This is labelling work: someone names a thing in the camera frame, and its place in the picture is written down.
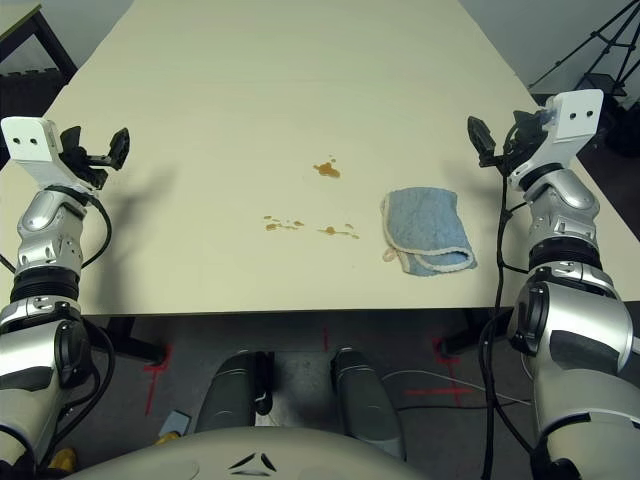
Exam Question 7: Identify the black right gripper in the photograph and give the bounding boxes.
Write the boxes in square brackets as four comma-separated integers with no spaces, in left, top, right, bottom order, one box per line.
[467,110,546,176]

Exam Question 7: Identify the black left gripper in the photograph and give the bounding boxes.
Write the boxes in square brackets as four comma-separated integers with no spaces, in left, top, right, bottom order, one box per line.
[59,126,131,190]

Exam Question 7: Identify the light blue terry rag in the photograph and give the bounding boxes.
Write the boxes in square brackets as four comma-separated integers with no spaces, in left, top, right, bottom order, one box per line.
[380,187,477,277]

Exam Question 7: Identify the black foam floor mat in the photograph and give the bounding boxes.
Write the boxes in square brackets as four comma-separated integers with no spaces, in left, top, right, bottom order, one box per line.
[0,67,69,124]

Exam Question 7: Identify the black equipment pile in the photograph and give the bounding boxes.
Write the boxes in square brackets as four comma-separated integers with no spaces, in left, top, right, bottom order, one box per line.
[597,92,640,154]

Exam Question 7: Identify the black tripod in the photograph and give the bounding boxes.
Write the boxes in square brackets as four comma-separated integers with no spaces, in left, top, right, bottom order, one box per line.
[528,0,640,99]

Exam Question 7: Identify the beige side table black legs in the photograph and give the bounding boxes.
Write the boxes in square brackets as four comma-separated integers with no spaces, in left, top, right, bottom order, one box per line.
[0,0,80,77]

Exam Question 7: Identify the brown liquid spill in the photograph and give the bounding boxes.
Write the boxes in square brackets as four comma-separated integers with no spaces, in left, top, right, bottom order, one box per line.
[317,222,361,240]
[313,157,342,179]
[263,215,305,233]

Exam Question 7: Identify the dark grey left robot leg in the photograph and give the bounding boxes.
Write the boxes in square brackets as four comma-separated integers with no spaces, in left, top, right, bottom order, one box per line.
[193,351,277,434]

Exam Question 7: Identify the dark grey robot leg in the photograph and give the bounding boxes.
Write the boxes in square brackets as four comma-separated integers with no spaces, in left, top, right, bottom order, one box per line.
[331,346,407,462]
[193,351,277,434]

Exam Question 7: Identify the small grey floor box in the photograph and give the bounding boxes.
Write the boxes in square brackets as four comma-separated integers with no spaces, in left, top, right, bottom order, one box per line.
[159,410,192,437]

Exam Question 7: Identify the dark grey right robot leg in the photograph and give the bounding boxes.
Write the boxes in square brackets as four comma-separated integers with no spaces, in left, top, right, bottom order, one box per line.
[331,346,407,462]

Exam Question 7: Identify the yellow floor object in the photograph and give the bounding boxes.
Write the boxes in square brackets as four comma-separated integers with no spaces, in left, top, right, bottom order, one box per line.
[48,446,80,472]

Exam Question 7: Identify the grey robot torso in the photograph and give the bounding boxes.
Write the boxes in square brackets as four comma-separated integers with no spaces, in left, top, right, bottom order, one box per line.
[64,426,432,480]

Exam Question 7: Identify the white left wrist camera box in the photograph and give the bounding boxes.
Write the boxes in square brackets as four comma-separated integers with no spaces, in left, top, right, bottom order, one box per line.
[0,116,96,194]

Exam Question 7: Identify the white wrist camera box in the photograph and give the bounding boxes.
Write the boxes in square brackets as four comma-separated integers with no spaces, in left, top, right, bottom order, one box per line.
[0,116,96,194]
[507,88,604,189]

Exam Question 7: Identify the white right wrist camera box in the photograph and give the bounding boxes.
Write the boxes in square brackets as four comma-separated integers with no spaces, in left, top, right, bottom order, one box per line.
[507,88,604,189]

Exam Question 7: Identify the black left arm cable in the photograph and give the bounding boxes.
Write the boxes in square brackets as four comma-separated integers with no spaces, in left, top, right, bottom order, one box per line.
[0,192,113,275]

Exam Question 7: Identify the black table frame leg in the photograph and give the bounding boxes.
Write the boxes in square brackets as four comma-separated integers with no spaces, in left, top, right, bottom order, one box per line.
[105,315,167,364]
[442,307,517,357]

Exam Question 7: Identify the white floor cable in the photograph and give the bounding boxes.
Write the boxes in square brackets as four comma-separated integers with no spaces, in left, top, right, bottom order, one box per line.
[383,368,532,407]

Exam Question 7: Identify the thin black floor cable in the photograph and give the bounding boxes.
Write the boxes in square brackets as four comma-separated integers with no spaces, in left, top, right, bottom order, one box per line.
[395,402,536,415]

